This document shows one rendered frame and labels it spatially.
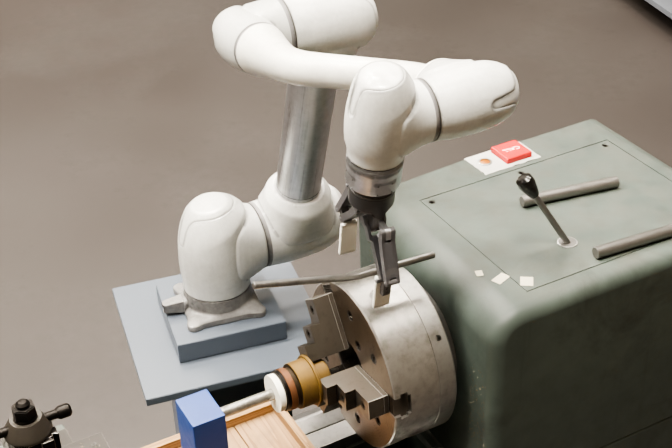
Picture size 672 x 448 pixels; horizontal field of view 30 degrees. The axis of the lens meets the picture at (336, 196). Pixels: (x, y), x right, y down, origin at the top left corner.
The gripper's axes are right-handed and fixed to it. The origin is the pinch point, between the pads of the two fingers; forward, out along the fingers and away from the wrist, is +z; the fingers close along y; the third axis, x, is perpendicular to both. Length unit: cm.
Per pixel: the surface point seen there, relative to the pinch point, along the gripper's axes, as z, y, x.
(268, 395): 21.6, 2.2, -17.6
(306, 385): 19.5, 4.1, -11.4
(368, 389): 17.9, 10.1, -2.4
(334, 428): 45.1, -3.6, -1.1
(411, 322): 8.1, 6.5, 6.6
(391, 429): 24.0, 15.1, 0.1
